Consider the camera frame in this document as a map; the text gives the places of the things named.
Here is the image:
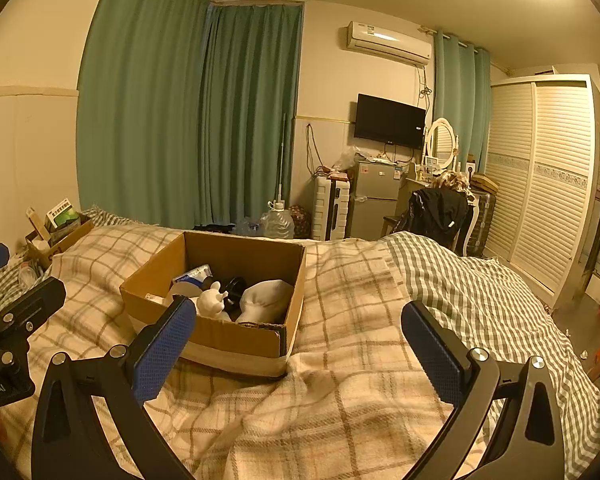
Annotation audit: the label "white louvred wardrobe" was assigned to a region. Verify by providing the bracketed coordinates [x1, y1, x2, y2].
[482, 74, 596, 306]

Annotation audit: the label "dark floral bag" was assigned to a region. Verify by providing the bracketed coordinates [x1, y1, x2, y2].
[287, 205, 313, 236]

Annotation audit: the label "large cardboard box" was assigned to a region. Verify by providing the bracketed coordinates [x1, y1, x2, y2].
[120, 231, 307, 378]

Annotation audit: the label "small blue white packet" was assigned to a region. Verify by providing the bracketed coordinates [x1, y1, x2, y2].
[174, 266, 213, 286]

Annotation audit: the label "green carton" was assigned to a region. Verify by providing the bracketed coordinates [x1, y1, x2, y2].
[47, 200, 81, 233]

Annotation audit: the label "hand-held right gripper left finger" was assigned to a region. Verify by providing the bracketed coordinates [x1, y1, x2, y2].
[30, 296, 198, 480]

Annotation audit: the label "white chair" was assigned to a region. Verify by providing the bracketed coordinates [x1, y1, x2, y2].
[382, 187, 481, 256]

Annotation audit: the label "black wall television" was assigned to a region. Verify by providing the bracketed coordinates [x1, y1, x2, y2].
[354, 93, 427, 150]

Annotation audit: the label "white air conditioner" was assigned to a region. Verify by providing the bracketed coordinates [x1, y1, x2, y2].
[345, 21, 433, 67]

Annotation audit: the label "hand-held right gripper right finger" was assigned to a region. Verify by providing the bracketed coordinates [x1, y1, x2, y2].
[401, 300, 566, 480]

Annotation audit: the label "clear plastic bottle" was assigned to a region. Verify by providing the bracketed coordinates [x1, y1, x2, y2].
[17, 262, 43, 286]

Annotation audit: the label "white suitcase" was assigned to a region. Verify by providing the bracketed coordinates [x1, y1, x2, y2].
[311, 175, 353, 241]

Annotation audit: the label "wide green curtain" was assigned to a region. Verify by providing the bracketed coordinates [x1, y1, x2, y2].
[75, 0, 213, 228]

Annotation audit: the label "clear water jug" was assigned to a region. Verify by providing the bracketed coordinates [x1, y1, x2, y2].
[260, 200, 296, 238]

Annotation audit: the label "black jacket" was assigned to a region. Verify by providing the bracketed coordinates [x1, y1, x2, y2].
[397, 187, 468, 248]

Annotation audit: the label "white pole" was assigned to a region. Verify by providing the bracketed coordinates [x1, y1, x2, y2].
[276, 112, 287, 203]

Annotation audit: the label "silver small fridge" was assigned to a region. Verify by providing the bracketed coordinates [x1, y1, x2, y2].
[352, 160, 401, 238]

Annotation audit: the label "clear plastic bag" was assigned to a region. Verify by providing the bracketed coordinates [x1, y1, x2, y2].
[332, 145, 361, 171]

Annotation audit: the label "tan fluffy item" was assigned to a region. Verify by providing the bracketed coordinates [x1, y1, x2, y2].
[432, 170, 473, 193]

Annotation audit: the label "grey white cloth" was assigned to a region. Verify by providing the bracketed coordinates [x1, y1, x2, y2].
[236, 280, 296, 325]

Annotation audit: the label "cream lace-trimmed cloth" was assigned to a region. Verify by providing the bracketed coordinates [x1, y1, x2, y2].
[197, 281, 229, 318]

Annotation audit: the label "white oval mirror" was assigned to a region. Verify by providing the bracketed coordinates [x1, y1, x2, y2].
[425, 117, 460, 171]

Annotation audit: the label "beige plaid blanket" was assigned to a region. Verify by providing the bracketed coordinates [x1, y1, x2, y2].
[0, 225, 501, 480]

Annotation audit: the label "wall cables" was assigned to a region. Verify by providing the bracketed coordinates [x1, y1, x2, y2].
[305, 122, 326, 173]

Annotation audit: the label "brown suitcase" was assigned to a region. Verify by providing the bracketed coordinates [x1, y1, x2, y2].
[467, 172, 501, 256]

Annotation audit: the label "dark round object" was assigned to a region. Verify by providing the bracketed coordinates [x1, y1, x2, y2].
[225, 276, 247, 306]

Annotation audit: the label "tan carton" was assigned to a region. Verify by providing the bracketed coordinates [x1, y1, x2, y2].
[27, 206, 51, 243]

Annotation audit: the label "narrow green curtain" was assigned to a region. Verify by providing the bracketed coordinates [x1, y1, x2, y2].
[432, 32, 492, 161]

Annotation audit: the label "small cardboard box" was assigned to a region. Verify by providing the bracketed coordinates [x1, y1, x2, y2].
[25, 212, 95, 271]

